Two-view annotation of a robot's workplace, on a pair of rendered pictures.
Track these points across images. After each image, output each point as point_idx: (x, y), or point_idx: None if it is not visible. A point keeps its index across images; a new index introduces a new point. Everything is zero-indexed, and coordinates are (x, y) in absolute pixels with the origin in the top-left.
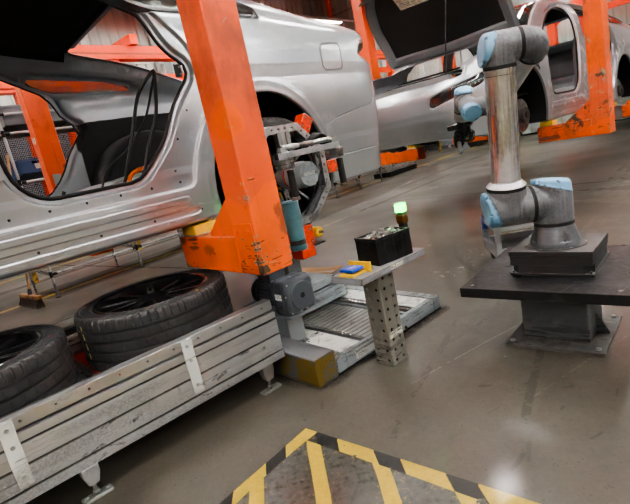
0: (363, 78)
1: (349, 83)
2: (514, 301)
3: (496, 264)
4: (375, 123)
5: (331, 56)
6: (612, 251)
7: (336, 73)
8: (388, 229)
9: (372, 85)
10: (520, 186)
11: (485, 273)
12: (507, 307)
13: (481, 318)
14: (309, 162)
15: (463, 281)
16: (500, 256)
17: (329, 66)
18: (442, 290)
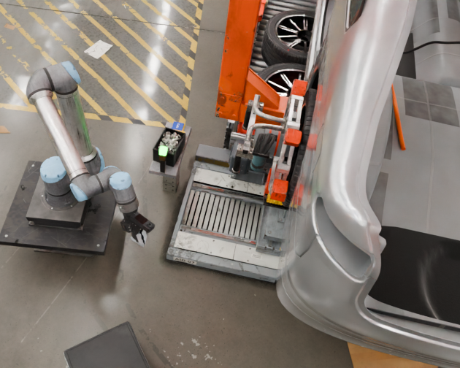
0: (303, 223)
1: (304, 197)
2: (109, 277)
3: (106, 209)
4: (288, 271)
5: (317, 149)
6: (26, 228)
7: (310, 168)
8: (166, 143)
9: (305, 255)
10: None
11: (111, 193)
12: (112, 265)
13: (128, 244)
14: (255, 133)
15: (166, 325)
16: (106, 227)
17: (314, 152)
18: (179, 299)
